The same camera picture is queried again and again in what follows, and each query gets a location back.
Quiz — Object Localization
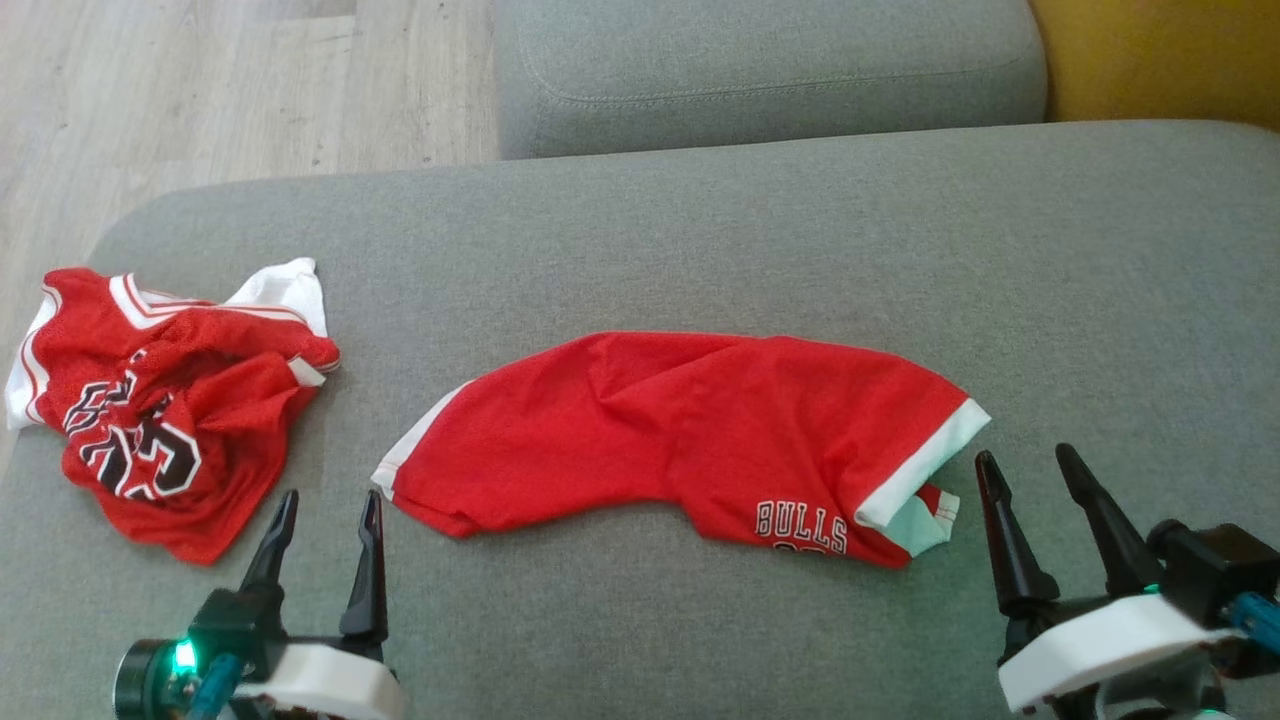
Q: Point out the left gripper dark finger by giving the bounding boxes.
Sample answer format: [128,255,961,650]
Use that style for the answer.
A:
[238,489,300,596]
[338,489,389,646]

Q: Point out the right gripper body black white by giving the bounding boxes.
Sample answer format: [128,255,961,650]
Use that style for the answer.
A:
[998,590,1241,720]

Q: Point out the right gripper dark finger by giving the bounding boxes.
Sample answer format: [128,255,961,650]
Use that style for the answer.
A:
[1055,443,1167,599]
[974,450,1061,619]

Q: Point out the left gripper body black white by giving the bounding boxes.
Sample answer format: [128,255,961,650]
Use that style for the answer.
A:
[190,588,408,720]

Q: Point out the red Bulls jersey white trim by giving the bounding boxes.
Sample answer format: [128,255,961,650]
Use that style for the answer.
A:
[5,257,342,566]

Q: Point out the red Bulls shorts white trim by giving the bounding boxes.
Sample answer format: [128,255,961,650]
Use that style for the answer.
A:
[371,331,993,570]

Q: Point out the grey fabric sofa seat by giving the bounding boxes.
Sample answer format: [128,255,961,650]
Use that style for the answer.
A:
[0,120,1280,720]

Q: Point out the yellow cushion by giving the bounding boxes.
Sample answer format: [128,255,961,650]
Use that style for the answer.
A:
[1030,0,1280,132]

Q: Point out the grey sofa cushion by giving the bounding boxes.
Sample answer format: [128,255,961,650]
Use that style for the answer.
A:
[496,0,1050,161]

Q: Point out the left camera cable blue plug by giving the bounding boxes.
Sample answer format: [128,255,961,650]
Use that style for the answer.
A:
[186,654,245,720]

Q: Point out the camera cable blue plug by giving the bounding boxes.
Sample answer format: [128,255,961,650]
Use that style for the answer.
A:
[1228,590,1280,653]
[186,654,245,720]

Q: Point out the right camera cable blue plug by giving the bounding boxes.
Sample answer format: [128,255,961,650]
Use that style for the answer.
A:
[1228,590,1280,653]

